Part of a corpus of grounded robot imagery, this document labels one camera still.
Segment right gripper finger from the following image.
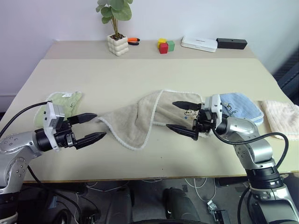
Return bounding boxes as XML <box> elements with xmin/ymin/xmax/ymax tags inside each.
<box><xmin>171</xmin><ymin>100</ymin><xmax>203</xmax><ymax>111</ymax></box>
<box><xmin>165</xmin><ymin>124</ymin><xmax>199</xmax><ymax>141</ymax></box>

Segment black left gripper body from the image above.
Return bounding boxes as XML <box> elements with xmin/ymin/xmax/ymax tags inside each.
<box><xmin>54</xmin><ymin>116</ymin><xmax>80</xmax><ymax>150</ymax></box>

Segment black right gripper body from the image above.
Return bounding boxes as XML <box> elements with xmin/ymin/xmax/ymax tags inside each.
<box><xmin>192</xmin><ymin>108</ymin><xmax>217</xmax><ymax>138</ymax></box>

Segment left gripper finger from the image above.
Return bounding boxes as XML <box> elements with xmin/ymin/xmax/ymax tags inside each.
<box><xmin>74</xmin><ymin>132</ymin><xmax>107</xmax><ymax>150</ymax></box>
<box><xmin>68</xmin><ymin>112</ymin><xmax>98</xmax><ymax>126</ymax></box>

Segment beige towel with white trim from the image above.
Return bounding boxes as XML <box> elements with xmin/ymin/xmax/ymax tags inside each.
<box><xmin>96</xmin><ymin>88</ymin><xmax>212</xmax><ymax>151</ymax></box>

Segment green towel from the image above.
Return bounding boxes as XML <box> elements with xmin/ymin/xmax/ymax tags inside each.
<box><xmin>34</xmin><ymin>91</ymin><xmax>84</xmax><ymax>129</ymax></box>

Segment blue towel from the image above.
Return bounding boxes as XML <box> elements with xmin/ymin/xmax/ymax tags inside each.
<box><xmin>219</xmin><ymin>92</ymin><xmax>265</xmax><ymax>125</ymax></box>

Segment pink towel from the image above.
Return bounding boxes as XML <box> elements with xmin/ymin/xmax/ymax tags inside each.
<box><xmin>260</xmin><ymin>100</ymin><xmax>298</xmax><ymax>140</ymax></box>

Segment flat white box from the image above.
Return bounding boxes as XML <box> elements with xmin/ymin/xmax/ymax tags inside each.
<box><xmin>180</xmin><ymin>35</ymin><xmax>219</xmax><ymax>53</ymax></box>

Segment dark rounded shape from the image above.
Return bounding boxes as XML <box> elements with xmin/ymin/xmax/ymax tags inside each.
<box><xmin>163</xmin><ymin>187</ymin><xmax>202</xmax><ymax>222</ymax></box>

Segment long black box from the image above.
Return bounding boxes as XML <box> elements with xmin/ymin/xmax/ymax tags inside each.
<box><xmin>215</xmin><ymin>37</ymin><xmax>248</xmax><ymax>50</ymax></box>

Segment green plant in white pot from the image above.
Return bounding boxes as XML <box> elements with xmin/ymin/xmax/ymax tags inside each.
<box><xmin>95</xmin><ymin>0</ymin><xmax>133</xmax><ymax>57</ymax></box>

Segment orange and black pliers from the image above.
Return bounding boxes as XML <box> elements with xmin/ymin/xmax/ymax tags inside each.
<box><xmin>127</xmin><ymin>37</ymin><xmax>142</xmax><ymax>46</ymax></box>

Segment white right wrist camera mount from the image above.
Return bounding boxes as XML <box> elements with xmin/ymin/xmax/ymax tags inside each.
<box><xmin>201</xmin><ymin>94</ymin><xmax>225</xmax><ymax>125</ymax></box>

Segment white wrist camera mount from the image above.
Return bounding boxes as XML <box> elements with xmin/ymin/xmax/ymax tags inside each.
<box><xmin>43</xmin><ymin>100</ymin><xmax>66</xmax><ymax>154</ymax></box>
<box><xmin>201</xmin><ymin>94</ymin><xmax>225</xmax><ymax>125</ymax></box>

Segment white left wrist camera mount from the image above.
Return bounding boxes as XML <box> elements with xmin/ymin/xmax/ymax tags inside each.
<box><xmin>43</xmin><ymin>100</ymin><xmax>66</xmax><ymax>154</ymax></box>

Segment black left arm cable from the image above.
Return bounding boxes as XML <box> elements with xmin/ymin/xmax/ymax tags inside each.
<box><xmin>0</xmin><ymin>101</ymin><xmax>50</xmax><ymax>138</ymax></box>

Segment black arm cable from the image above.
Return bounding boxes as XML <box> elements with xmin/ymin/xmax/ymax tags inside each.
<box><xmin>0</xmin><ymin>101</ymin><xmax>50</xmax><ymax>138</ymax></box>
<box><xmin>212</xmin><ymin>128</ymin><xmax>290</xmax><ymax>171</ymax></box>

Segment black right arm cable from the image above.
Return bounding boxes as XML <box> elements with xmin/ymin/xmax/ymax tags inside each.
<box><xmin>212</xmin><ymin>128</ymin><xmax>290</xmax><ymax>171</ymax></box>

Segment white cable under table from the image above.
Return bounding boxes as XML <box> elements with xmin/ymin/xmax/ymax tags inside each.
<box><xmin>184</xmin><ymin>177</ymin><xmax>217</xmax><ymax>202</ymax></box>

